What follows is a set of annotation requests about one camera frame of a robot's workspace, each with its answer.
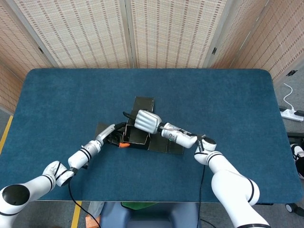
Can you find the green cloth piece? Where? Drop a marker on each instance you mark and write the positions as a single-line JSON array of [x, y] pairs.
[[137, 205]]

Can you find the black caster wheel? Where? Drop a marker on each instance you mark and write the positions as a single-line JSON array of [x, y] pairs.
[[289, 208]]

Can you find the black and white sneaker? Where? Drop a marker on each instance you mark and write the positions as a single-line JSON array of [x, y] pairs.
[[298, 154]]

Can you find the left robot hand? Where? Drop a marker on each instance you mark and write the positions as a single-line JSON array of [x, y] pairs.
[[105, 134]]

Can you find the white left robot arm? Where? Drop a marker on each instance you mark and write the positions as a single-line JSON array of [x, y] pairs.
[[78, 159]]

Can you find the dark cardboard box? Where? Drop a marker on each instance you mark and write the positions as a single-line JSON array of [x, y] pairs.
[[161, 145]]

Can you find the white power strip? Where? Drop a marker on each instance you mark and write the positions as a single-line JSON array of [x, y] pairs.
[[291, 115]]

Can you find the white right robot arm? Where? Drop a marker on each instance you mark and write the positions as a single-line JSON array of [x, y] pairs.
[[225, 185]]

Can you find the yellow floor tape line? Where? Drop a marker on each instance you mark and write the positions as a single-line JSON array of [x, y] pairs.
[[76, 216], [6, 133]]

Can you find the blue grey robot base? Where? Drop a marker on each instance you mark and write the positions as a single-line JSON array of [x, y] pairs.
[[152, 218]]

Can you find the black chair base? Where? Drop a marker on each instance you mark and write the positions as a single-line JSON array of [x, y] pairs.
[[297, 136]]

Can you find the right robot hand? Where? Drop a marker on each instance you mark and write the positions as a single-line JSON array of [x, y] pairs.
[[147, 122]]

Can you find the orange foam block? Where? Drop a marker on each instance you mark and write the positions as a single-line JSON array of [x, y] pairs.
[[90, 223]]

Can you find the woven bamboo screen panel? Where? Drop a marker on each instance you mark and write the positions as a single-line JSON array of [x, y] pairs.
[[78, 31], [8, 88], [16, 42], [285, 35], [237, 35], [175, 31]]

